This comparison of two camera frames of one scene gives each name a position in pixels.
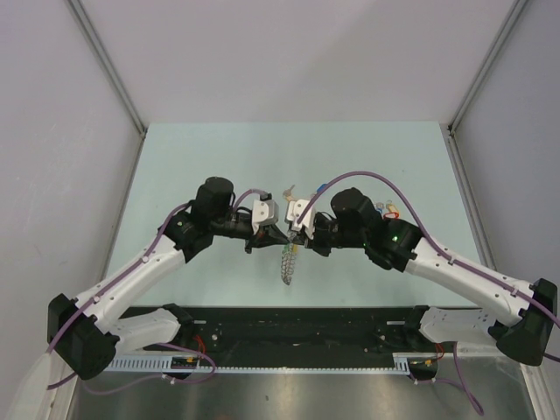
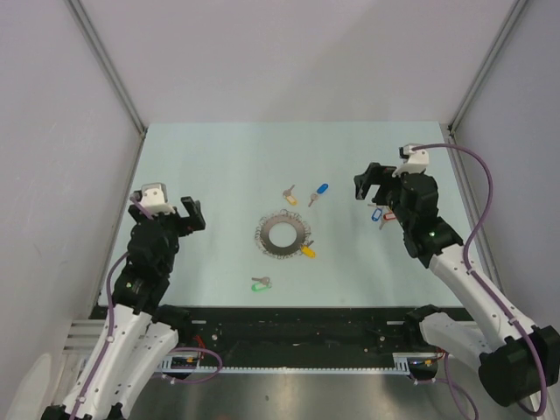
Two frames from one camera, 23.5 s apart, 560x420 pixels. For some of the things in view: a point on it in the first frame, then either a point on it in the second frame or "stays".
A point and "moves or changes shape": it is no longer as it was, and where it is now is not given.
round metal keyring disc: x=288 y=264 moves or changes shape
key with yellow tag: x=288 y=193 stays
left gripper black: x=268 y=235 → x=192 y=207
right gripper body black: x=327 y=234 → x=392 y=188
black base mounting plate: x=395 y=330 stays
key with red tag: x=393 y=211 stays
